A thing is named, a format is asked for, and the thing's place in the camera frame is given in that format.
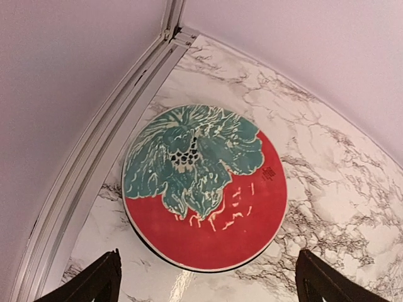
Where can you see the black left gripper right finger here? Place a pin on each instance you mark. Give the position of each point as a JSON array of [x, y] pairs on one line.
[[318, 281]]

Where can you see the left aluminium frame post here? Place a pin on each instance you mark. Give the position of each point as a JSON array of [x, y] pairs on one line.
[[76, 187]]

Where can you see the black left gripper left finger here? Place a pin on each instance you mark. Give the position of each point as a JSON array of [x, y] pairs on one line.
[[98, 282]]

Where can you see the red teal floral plate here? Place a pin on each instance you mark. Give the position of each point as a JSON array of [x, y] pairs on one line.
[[205, 187]]

